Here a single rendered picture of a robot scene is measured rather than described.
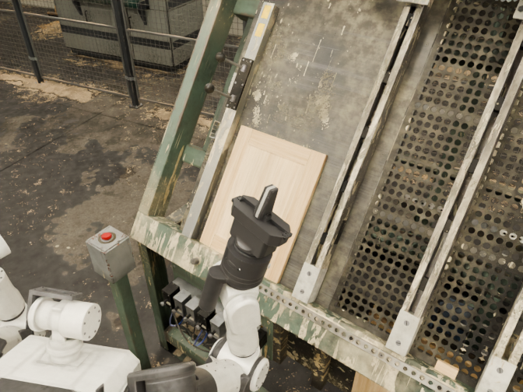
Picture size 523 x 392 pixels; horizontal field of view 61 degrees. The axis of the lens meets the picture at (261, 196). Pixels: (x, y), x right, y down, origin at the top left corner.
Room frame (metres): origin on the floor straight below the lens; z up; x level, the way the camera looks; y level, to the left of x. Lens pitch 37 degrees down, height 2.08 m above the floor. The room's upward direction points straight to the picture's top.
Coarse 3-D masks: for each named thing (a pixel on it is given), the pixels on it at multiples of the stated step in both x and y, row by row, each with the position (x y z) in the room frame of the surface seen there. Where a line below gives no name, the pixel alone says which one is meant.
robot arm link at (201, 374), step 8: (200, 368) 0.51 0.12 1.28; (184, 376) 0.44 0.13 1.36; (192, 376) 0.45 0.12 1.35; (200, 376) 0.47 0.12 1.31; (208, 376) 0.48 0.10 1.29; (152, 384) 0.42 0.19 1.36; (160, 384) 0.42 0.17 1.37; (168, 384) 0.42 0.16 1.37; (176, 384) 0.42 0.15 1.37; (184, 384) 0.43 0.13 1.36; (192, 384) 0.43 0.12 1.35; (200, 384) 0.45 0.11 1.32; (208, 384) 0.46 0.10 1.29
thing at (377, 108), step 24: (408, 0) 1.44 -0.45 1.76; (432, 0) 1.50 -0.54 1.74; (408, 24) 1.43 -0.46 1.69; (408, 48) 1.38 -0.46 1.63; (384, 72) 1.36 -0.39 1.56; (384, 96) 1.31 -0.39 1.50; (360, 120) 1.29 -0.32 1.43; (384, 120) 1.31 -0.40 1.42; (360, 144) 1.27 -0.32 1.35; (360, 168) 1.19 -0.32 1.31; (336, 192) 1.17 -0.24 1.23; (336, 216) 1.12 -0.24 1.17; (336, 240) 1.10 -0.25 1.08; (312, 264) 1.05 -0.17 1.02; (312, 288) 0.99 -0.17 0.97
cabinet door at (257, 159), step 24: (240, 144) 1.49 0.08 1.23; (264, 144) 1.44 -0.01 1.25; (288, 144) 1.40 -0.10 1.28; (240, 168) 1.43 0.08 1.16; (264, 168) 1.38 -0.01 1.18; (288, 168) 1.34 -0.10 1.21; (312, 168) 1.30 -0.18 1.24; (240, 192) 1.36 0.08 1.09; (288, 192) 1.29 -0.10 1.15; (312, 192) 1.25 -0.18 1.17; (216, 216) 1.34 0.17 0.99; (288, 216) 1.23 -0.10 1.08; (216, 240) 1.28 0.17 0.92; (288, 240) 1.17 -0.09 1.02
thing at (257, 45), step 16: (272, 16) 1.75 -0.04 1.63; (256, 48) 1.68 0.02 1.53; (256, 64) 1.66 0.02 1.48; (240, 112) 1.58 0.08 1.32; (224, 128) 1.54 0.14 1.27; (224, 144) 1.50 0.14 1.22; (208, 160) 1.48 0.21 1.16; (224, 160) 1.49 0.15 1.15; (208, 176) 1.44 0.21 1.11; (208, 192) 1.41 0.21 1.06; (192, 208) 1.39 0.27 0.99; (192, 224) 1.34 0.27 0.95
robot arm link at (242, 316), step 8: (240, 296) 0.57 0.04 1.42; (248, 296) 0.57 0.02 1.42; (232, 304) 0.55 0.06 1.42; (240, 304) 0.55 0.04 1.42; (248, 304) 0.56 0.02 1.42; (256, 304) 0.56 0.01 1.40; (224, 312) 0.62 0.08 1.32; (232, 312) 0.55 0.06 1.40; (240, 312) 0.55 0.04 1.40; (248, 312) 0.56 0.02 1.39; (256, 312) 0.56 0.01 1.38; (224, 320) 0.61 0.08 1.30; (232, 320) 0.54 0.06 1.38; (240, 320) 0.55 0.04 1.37; (248, 320) 0.56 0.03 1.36; (256, 320) 0.57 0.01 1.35; (232, 328) 0.55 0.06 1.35; (240, 328) 0.55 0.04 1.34; (248, 328) 0.56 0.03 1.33
